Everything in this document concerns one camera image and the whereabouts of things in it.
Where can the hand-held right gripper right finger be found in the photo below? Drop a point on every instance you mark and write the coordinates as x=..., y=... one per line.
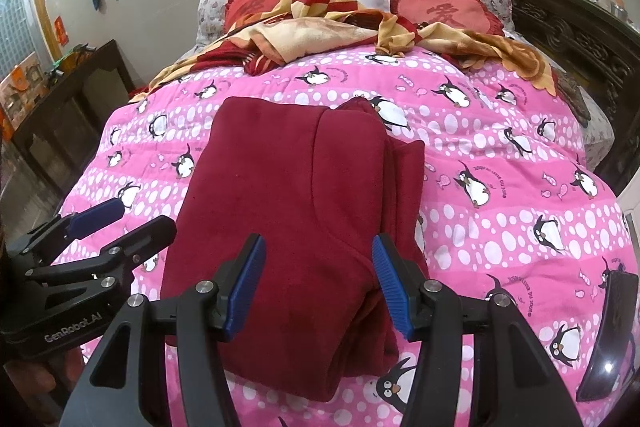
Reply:
x=392, y=292

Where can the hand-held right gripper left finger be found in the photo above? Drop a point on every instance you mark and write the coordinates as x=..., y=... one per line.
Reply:
x=245, y=287

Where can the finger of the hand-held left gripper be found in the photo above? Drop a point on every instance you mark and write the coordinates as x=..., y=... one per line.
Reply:
x=145, y=237
x=95, y=214

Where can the dark red fleece garment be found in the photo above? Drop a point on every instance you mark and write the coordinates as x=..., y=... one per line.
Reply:
x=300, y=207

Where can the pink penguin print blanket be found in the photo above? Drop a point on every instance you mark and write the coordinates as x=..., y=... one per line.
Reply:
x=500, y=217

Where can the dark wooden side table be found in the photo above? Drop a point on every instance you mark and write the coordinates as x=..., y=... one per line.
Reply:
x=90, y=82

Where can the orange picture frames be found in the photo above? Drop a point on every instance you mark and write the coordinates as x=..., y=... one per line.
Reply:
x=22, y=87

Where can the green clutter on table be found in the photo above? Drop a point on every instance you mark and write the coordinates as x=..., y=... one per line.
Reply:
x=70, y=59

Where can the window with grille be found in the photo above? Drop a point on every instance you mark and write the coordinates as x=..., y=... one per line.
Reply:
x=17, y=27

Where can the black glossy phone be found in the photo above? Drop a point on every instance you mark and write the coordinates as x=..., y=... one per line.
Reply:
x=607, y=332

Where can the red heart pillow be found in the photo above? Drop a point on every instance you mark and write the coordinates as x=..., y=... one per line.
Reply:
x=445, y=12
x=250, y=4

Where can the grey floral bed sheet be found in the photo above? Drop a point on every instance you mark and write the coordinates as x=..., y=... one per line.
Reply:
x=597, y=132

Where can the red and gold blanket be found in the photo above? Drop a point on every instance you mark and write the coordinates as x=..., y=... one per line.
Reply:
x=310, y=32

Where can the dark carved wooden cabinet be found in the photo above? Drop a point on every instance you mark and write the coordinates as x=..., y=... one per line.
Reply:
x=575, y=37

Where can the red wall sticker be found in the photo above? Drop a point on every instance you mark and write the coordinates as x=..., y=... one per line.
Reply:
x=61, y=32

